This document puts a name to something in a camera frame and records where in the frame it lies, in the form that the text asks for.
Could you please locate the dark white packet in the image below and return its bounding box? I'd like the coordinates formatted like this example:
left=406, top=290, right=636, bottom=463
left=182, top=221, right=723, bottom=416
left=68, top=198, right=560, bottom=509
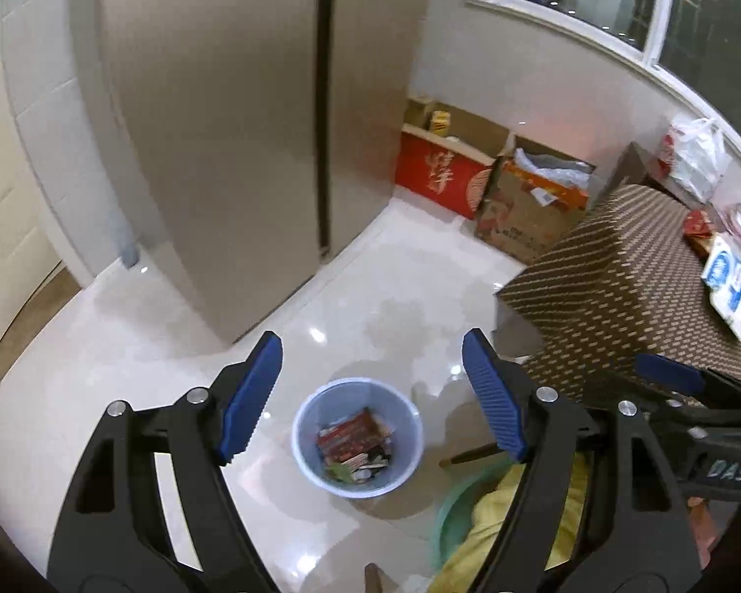
left=358, top=454, right=391, bottom=483

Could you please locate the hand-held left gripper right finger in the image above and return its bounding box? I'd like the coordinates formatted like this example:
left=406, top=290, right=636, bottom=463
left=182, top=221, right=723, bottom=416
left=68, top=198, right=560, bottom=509
left=461, top=329, right=701, bottom=593

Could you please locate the red cardboard box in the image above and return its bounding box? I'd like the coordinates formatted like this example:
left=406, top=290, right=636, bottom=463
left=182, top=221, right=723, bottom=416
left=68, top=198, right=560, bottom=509
left=395, top=95, right=515, bottom=221

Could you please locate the green basin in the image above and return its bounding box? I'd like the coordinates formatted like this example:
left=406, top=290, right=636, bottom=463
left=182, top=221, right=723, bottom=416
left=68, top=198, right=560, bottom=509
left=435, top=466, right=532, bottom=577

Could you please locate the crumpled white plastic sheet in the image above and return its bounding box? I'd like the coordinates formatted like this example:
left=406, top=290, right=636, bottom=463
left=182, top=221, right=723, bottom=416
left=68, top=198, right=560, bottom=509
left=512, top=148, right=595, bottom=191

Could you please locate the blue plastic waste bin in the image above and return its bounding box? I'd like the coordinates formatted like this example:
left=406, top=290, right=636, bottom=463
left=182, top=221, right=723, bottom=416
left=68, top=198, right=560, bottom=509
left=291, top=378, right=424, bottom=498

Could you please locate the cream panel door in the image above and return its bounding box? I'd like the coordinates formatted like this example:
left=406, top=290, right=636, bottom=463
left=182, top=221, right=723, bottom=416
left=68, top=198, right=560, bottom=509
left=0, top=62, right=64, bottom=348

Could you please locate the white red plastic bag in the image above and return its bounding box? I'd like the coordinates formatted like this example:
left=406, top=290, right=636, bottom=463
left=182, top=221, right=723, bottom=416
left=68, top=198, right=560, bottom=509
left=659, top=117, right=733, bottom=202

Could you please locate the red snack packet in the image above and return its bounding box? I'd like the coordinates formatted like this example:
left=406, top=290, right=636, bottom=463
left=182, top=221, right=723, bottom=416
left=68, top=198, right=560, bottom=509
left=316, top=409, right=396, bottom=464

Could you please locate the white blue tissue pack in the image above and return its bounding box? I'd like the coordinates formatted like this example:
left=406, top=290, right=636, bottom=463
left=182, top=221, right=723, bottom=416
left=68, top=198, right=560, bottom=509
left=700, top=233, right=741, bottom=343

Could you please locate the beige double-door refrigerator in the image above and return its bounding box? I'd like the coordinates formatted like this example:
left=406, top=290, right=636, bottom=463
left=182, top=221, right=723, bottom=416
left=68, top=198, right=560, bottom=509
left=68, top=0, right=433, bottom=348

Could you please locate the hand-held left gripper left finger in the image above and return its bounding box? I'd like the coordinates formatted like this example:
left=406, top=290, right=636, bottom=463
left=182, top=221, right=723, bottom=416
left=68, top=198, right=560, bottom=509
left=46, top=330, right=284, bottom=593

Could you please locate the person's yellow garment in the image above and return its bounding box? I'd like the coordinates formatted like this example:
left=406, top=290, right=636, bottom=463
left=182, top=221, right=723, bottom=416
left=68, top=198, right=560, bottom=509
left=429, top=451, right=594, bottom=593

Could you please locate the person's right forearm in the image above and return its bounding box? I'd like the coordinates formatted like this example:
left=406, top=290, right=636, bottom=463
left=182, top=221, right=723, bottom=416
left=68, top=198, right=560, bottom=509
left=688, top=497, right=733, bottom=575

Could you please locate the small red packet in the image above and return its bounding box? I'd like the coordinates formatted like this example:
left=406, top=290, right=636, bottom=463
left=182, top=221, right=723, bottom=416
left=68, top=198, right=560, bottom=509
left=682, top=210, right=718, bottom=243

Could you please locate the brown printed cardboard box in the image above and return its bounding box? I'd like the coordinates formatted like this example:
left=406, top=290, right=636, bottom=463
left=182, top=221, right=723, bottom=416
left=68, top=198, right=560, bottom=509
left=474, top=147, right=597, bottom=266

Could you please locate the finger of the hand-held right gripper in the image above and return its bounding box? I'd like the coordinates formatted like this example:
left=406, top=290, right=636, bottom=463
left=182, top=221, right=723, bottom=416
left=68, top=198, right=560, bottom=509
left=650, top=398, right=741, bottom=444
left=633, top=353, right=741, bottom=412

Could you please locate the brown patterned tablecloth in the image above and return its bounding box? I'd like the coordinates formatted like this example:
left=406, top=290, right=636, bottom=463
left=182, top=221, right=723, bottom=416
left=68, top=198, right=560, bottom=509
left=494, top=184, right=741, bottom=397

